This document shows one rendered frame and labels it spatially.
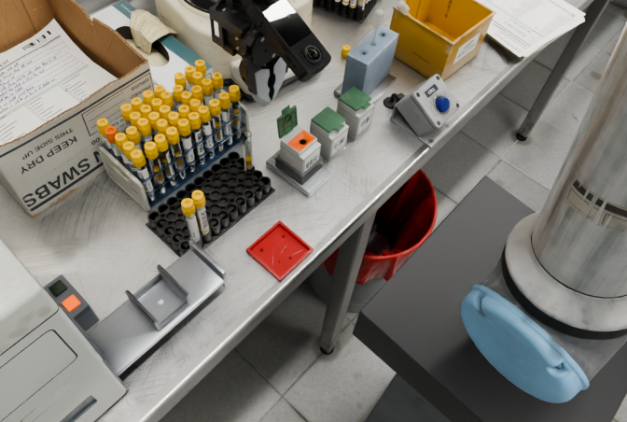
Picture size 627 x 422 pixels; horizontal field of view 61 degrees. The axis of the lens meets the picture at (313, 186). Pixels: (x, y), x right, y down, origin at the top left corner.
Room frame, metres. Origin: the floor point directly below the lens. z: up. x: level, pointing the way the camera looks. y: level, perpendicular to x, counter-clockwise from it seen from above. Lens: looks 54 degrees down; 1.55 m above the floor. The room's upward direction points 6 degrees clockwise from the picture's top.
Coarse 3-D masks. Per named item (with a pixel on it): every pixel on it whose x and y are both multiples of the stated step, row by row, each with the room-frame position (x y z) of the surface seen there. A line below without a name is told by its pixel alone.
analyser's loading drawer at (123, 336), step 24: (192, 240) 0.33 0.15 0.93; (192, 264) 0.31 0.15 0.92; (216, 264) 0.30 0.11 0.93; (144, 288) 0.26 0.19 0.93; (168, 288) 0.27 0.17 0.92; (192, 288) 0.27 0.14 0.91; (216, 288) 0.28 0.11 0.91; (120, 312) 0.23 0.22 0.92; (144, 312) 0.23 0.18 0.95; (168, 312) 0.24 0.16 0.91; (96, 336) 0.20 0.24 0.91; (120, 336) 0.20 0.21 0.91; (144, 336) 0.21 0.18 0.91; (120, 360) 0.18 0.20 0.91
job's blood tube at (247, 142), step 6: (246, 132) 0.49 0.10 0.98; (246, 138) 0.48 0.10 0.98; (246, 144) 0.48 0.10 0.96; (246, 150) 0.48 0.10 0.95; (252, 150) 0.48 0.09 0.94; (246, 156) 0.48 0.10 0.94; (252, 156) 0.48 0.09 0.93; (246, 162) 0.48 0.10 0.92; (252, 162) 0.48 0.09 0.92; (246, 168) 0.48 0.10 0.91; (252, 168) 0.48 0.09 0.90
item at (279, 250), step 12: (276, 228) 0.40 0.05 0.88; (288, 228) 0.40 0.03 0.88; (264, 240) 0.38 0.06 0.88; (276, 240) 0.38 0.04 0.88; (288, 240) 0.38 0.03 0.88; (300, 240) 0.38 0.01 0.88; (252, 252) 0.35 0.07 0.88; (264, 252) 0.36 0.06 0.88; (276, 252) 0.36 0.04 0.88; (288, 252) 0.36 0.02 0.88; (300, 252) 0.36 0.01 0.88; (312, 252) 0.37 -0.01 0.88; (264, 264) 0.34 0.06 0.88; (276, 264) 0.34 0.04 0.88; (288, 264) 0.34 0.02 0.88; (276, 276) 0.32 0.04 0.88
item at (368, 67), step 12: (372, 36) 0.73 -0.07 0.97; (384, 36) 0.73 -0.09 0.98; (396, 36) 0.74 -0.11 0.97; (360, 48) 0.70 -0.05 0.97; (372, 48) 0.70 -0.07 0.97; (384, 48) 0.71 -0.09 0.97; (348, 60) 0.68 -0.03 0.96; (360, 60) 0.67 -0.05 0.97; (372, 60) 0.67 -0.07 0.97; (384, 60) 0.71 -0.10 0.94; (348, 72) 0.68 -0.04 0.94; (360, 72) 0.66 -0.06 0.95; (372, 72) 0.68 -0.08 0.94; (384, 72) 0.72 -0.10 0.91; (348, 84) 0.67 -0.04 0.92; (360, 84) 0.66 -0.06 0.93; (372, 84) 0.69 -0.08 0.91; (384, 84) 0.72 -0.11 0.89; (372, 96) 0.68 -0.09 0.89
